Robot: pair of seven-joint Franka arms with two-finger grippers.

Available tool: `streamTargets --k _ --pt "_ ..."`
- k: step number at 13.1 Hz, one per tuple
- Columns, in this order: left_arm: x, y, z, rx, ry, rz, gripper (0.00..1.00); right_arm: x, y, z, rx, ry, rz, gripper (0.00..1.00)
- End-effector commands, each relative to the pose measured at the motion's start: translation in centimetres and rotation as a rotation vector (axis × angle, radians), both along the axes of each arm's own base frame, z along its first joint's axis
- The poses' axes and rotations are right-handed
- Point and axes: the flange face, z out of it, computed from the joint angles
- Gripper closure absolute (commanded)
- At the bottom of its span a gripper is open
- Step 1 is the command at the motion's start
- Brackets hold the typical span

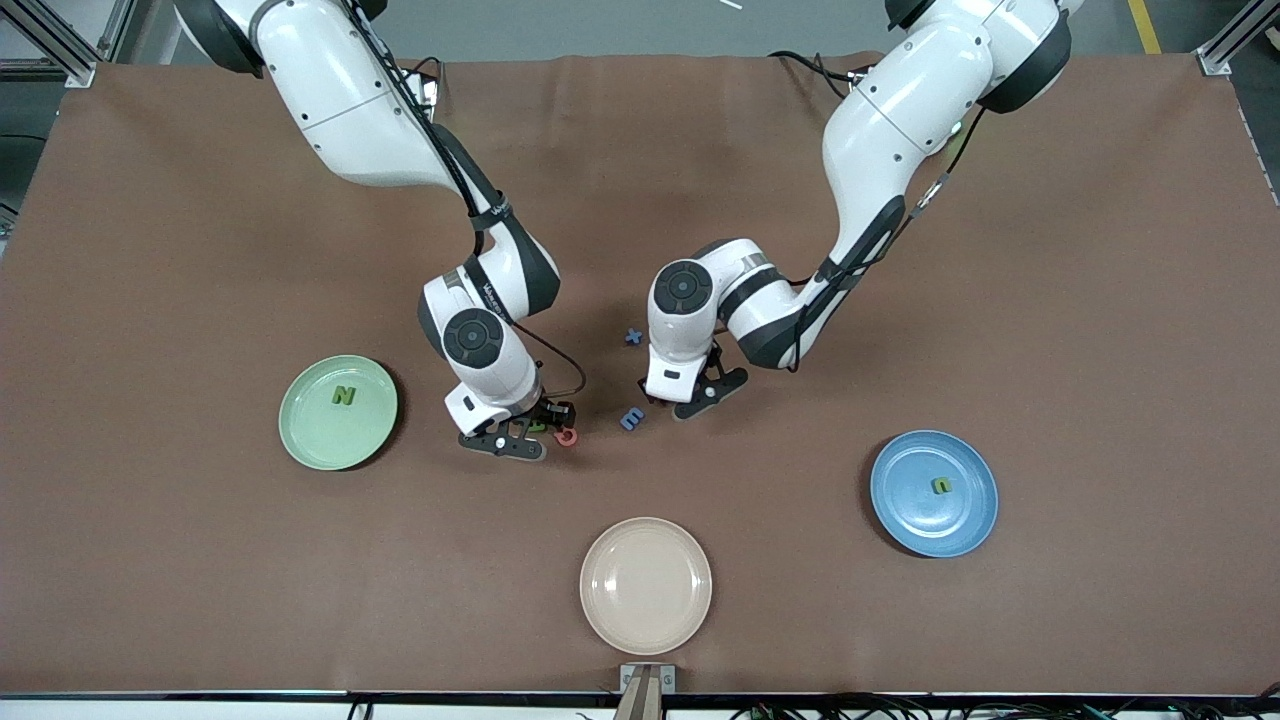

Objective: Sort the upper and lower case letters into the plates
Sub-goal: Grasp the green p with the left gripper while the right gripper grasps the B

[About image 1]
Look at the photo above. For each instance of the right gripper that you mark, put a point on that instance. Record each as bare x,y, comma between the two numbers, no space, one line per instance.
549,411

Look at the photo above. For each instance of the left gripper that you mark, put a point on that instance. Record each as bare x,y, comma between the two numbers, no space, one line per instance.
642,382

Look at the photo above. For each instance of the red foam letter Q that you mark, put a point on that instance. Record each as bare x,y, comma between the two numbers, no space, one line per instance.
572,441

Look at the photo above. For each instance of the blue foam letter E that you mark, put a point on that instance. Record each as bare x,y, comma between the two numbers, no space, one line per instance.
632,419

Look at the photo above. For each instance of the green foam letter N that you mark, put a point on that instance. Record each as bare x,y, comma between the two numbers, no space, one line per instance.
343,396

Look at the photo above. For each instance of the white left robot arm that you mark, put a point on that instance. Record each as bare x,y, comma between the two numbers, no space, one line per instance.
900,110

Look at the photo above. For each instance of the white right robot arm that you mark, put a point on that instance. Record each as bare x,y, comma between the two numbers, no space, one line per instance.
340,100

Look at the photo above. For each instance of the beige plate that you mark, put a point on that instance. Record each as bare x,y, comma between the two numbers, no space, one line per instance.
646,586

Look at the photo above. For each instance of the light green plate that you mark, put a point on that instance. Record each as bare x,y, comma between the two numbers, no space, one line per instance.
310,445

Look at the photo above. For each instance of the blue plate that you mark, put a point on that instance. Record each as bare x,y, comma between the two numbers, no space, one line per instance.
935,530

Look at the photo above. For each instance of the brown table cover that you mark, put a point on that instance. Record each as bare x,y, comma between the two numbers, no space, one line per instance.
200,560

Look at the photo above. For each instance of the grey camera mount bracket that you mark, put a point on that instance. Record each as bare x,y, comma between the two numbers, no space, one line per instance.
647,690

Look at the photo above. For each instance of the aluminium frame profile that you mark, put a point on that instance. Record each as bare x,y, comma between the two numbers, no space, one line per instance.
75,68
1215,58

